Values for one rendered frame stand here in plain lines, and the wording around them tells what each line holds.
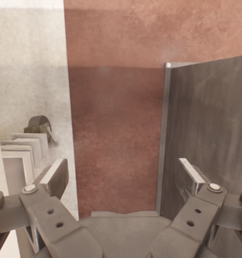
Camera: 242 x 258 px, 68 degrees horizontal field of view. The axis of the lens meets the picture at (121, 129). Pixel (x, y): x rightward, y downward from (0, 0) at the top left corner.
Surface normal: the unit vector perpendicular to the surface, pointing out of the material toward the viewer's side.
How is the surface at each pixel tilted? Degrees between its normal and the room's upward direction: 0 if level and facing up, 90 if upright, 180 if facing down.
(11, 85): 0
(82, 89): 0
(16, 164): 0
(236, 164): 90
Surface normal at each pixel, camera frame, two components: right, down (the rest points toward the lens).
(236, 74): -1.00, 0.00
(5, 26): 0.02, 0.27
